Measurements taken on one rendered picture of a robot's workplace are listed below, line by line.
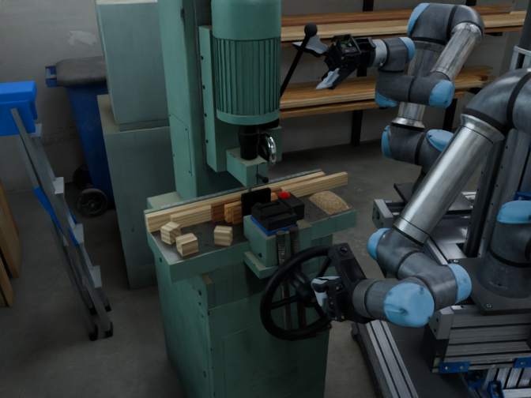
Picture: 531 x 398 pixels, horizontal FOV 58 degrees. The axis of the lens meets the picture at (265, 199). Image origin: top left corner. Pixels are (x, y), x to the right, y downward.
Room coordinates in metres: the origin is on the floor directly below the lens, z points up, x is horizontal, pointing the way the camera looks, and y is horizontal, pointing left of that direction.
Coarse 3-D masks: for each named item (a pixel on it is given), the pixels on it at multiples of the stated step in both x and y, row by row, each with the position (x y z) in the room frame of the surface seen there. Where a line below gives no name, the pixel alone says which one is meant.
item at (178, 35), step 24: (168, 0) 1.48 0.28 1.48; (192, 0) 1.41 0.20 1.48; (168, 24) 1.50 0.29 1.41; (192, 24) 1.41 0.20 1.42; (168, 48) 1.52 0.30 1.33; (192, 48) 1.41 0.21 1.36; (168, 72) 1.54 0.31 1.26; (192, 72) 1.40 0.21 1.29; (168, 96) 1.56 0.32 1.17; (192, 96) 1.40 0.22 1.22; (192, 120) 1.40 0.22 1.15; (192, 144) 1.40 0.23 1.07; (192, 168) 1.40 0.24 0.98; (192, 192) 1.42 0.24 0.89; (216, 192) 1.43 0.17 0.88
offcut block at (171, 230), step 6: (162, 228) 1.10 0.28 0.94; (168, 228) 1.10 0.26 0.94; (174, 228) 1.10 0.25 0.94; (162, 234) 1.10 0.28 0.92; (168, 234) 1.09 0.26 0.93; (174, 234) 1.10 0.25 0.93; (180, 234) 1.12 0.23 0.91; (162, 240) 1.10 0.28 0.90; (168, 240) 1.09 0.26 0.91; (174, 240) 1.10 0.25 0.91
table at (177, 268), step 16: (304, 208) 1.28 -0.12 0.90; (320, 208) 1.28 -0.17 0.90; (352, 208) 1.28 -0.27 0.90; (208, 224) 1.19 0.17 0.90; (224, 224) 1.19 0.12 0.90; (240, 224) 1.19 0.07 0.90; (320, 224) 1.21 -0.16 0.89; (336, 224) 1.24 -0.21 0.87; (352, 224) 1.27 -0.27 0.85; (160, 240) 1.11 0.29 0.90; (208, 240) 1.11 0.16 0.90; (240, 240) 1.11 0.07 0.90; (160, 256) 1.06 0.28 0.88; (176, 256) 1.03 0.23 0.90; (192, 256) 1.03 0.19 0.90; (208, 256) 1.04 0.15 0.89; (224, 256) 1.07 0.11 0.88; (240, 256) 1.09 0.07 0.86; (176, 272) 1.00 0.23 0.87; (192, 272) 1.02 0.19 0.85; (256, 272) 1.02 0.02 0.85; (272, 272) 1.03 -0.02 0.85
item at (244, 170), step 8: (232, 152) 1.32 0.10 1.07; (232, 160) 1.31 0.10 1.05; (240, 160) 1.27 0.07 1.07; (248, 160) 1.27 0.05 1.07; (256, 160) 1.27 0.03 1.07; (264, 160) 1.27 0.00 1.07; (232, 168) 1.31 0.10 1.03; (240, 168) 1.26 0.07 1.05; (248, 168) 1.23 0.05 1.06; (256, 168) 1.24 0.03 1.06; (264, 168) 1.25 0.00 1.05; (240, 176) 1.26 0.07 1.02; (248, 176) 1.23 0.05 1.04; (264, 176) 1.25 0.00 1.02; (248, 184) 1.23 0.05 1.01; (256, 184) 1.24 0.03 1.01
